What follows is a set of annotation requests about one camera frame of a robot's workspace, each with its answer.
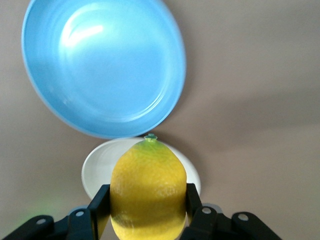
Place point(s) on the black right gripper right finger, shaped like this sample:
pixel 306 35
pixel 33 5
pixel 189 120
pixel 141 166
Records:
pixel 207 225

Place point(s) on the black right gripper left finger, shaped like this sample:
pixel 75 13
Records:
pixel 82 222

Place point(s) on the yellow lemon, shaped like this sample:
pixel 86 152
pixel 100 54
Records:
pixel 148 190

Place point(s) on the pale beige plate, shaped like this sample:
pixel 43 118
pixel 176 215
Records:
pixel 100 170

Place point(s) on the blue plate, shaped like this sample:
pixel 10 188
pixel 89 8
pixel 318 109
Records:
pixel 105 67

